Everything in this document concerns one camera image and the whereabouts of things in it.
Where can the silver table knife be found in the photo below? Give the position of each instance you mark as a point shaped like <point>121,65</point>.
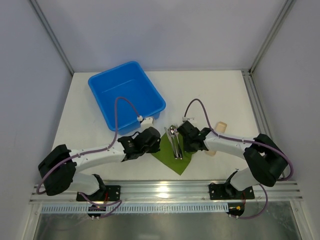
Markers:
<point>171,143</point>

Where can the silver fork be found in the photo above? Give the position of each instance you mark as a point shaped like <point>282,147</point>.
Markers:
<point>178,142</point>

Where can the green paper napkin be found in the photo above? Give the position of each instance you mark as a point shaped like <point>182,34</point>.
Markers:
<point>166,156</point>

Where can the right aluminium frame post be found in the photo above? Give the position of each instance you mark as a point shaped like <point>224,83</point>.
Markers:
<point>272,33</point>

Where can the white slotted cable duct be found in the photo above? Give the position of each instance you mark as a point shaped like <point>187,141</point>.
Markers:
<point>137,208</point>

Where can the blue plastic bin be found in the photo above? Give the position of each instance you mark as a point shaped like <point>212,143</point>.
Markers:
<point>126,91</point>

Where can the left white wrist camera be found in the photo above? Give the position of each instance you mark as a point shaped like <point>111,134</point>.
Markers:
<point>145,122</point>

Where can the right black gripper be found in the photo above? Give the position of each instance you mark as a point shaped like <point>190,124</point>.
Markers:
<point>185,137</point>

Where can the beige cutlery tray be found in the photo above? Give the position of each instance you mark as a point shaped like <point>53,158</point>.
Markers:
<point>220,127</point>

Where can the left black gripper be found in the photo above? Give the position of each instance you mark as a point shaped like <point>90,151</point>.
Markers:
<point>155,141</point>

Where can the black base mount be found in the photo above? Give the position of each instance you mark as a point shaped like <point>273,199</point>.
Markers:
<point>111,193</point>
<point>217,191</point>

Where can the silver spoon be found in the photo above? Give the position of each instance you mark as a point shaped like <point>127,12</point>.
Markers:
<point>174,138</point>

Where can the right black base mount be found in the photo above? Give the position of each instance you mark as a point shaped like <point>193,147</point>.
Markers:
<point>217,191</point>

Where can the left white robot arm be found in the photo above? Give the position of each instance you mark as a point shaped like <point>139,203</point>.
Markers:
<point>62,169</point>

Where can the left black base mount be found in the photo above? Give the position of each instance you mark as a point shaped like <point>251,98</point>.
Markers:
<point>111,193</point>

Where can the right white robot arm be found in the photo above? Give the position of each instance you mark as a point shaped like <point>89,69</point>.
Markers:
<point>265,161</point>

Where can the aluminium frame post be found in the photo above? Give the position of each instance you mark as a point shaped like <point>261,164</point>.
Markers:
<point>52,36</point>
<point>272,33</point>

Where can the left aluminium frame post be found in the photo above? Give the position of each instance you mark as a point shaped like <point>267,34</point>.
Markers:
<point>52,36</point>

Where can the right aluminium side rail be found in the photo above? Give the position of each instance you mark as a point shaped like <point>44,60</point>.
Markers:
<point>256,104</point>

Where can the aluminium front rail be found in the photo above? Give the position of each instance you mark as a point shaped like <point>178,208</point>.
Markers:
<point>193,191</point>

